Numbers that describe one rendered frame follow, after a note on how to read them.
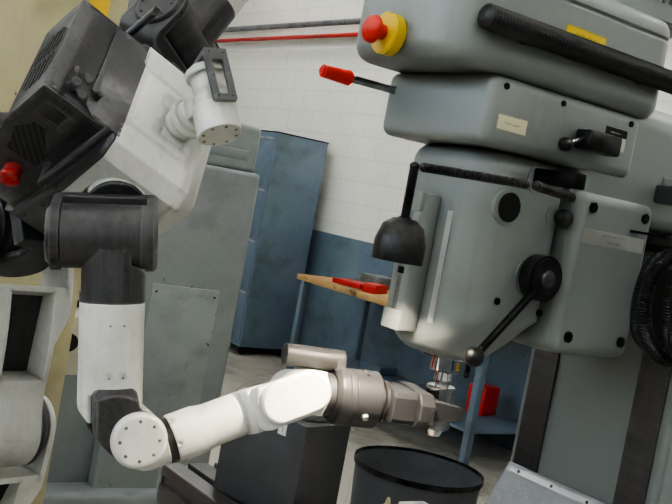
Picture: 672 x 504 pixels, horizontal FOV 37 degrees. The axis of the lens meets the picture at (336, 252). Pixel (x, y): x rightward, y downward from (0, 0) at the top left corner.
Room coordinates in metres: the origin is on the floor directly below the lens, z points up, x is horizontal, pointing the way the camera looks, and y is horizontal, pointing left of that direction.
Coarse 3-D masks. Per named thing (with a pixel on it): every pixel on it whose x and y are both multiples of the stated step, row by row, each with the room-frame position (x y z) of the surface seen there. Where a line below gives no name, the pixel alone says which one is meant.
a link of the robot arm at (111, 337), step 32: (96, 320) 1.34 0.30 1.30; (128, 320) 1.35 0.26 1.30; (96, 352) 1.34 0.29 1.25; (128, 352) 1.35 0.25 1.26; (96, 384) 1.34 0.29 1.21; (128, 384) 1.35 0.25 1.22; (96, 416) 1.32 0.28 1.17; (128, 416) 1.33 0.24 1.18; (128, 448) 1.33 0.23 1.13; (160, 448) 1.34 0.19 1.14
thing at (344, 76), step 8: (320, 72) 1.49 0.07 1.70; (328, 72) 1.48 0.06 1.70; (336, 72) 1.49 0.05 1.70; (344, 72) 1.50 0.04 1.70; (352, 72) 1.51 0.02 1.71; (336, 80) 1.50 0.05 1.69; (344, 80) 1.50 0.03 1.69; (352, 80) 1.51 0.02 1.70; (360, 80) 1.52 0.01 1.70; (368, 80) 1.53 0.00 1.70; (376, 88) 1.55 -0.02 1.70; (384, 88) 1.55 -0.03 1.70; (392, 88) 1.56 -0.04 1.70
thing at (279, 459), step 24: (264, 432) 1.84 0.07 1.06; (288, 432) 1.80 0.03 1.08; (312, 432) 1.78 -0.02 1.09; (336, 432) 1.83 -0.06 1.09; (240, 456) 1.87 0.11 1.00; (264, 456) 1.83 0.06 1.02; (288, 456) 1.79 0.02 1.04; (312, 456) 1.79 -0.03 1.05; (336, 456) 1.83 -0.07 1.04; (216, 480) 1.91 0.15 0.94; (240, 480) 1.87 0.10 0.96; (264, 480) 1.82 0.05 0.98; (288, 480) 1.78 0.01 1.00; (312, 480) 1.80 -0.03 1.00; (336, 480) 1.84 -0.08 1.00
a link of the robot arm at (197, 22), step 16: (192, 0) 1.66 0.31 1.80; (208, 0) 1.66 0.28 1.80; (224, 0) 1.68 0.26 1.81; (192, 16) 1.63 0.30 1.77; (208, 16) 1.66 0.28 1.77; (224, 16) 1.68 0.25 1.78; (176, 32) 1.61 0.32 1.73; (192, 32) 1.63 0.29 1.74; (208, 32) 1.67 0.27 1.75; (176, 48) 1.64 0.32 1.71; (192, 48) 1.65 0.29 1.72
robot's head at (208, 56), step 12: (204, 48) 1.46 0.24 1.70; (216, 48) 1.47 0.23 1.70; (204, 60) 1.45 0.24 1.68; (216, 60) 1.46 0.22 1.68; (228, 60) 1.47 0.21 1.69; (228, 72) 1.46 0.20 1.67; (216, 84) 1.44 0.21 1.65; (228, 84) 1.45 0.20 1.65; (216, 96) 1.43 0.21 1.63; (228, 96) 1.44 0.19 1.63
